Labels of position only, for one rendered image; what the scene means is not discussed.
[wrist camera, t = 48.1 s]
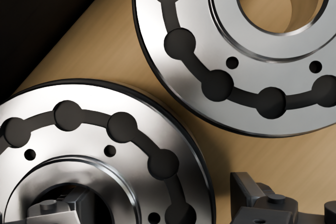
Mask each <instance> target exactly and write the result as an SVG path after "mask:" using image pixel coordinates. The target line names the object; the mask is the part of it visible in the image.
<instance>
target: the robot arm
mask: <svg viewBox="0 0 336 224"><path fill-rule="evenodd" d="M230 211H231V222H230V224H336V200H333V201H328V202H326V203H325V204H324V215H322V214H311V213H304V212H299V211H298V202H297V201H296V200H295V199H293V198H290V197H287V196H284V195H281V194H275V192H274V191H273V190H272V189H271V188H270V187H269V186H268V185H266V184H263V183H261V182H255V181H254V180H253V179H252V177H251V176H250V175H249V174H248V172H231V173H230ZM105 221H106V205H105V203H104V201H103V200H102V199H101V198H100V197H99V196H98V195H97V194H96V193H94V192H93V191H91V190H89V189H87V188H85V187H82V186H78V185H77V186H76V187H73V188H70V189H68V190H66V191H64V192H63V193H62V194H61V195H60V196H59V197H58V198H57V199H56V200H53V199H51V200H44V201H42V202H40V203H37V204H35V205H32V206H31V207H29V208H28V210H27V218H25V219H23V220H17V221H10V222H3V214H2V211H1V210H0V224H105Z"/></svg>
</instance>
